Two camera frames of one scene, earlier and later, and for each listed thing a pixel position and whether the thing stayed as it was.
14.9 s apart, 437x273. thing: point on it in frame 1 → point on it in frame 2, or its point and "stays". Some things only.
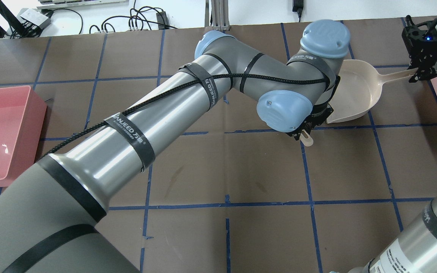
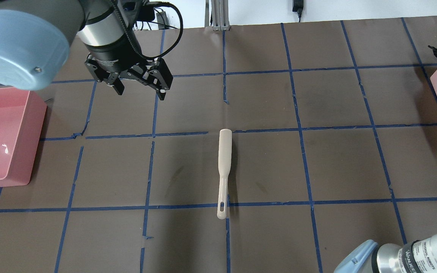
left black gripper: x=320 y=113 → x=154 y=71
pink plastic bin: x=9 y=123 stays
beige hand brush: x=305 y=139 → x=225 y=148
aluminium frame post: x=220 y=14 stays
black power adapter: x=297 y=6 stays
